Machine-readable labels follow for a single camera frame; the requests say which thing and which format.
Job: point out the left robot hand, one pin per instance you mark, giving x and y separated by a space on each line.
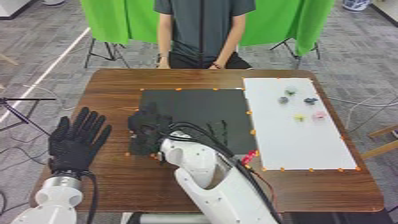
76 143

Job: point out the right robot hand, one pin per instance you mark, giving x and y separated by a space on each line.
147 133

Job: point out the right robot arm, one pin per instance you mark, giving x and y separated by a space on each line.
220 186

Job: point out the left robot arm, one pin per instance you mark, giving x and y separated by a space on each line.
56 200

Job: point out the dark mat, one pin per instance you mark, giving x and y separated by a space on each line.
202 113

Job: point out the person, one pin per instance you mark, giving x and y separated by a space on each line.
205 30

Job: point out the black tripod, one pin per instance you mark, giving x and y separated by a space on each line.
21 113

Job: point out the black cloth stand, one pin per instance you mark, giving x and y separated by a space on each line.
296 50
108 53

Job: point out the white sheet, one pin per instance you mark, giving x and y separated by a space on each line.
296 133

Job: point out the grey flower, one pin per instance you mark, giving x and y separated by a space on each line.
284 99

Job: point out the pale grey bar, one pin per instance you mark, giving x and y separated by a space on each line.
172 219

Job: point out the yellow flower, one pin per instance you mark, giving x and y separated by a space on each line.
300 117

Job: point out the white flower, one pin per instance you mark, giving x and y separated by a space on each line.
291 90

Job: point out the blue flower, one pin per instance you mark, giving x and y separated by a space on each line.
310 100

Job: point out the pink flower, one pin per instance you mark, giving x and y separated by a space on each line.
321 115

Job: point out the wooden chair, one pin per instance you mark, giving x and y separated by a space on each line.
383 140

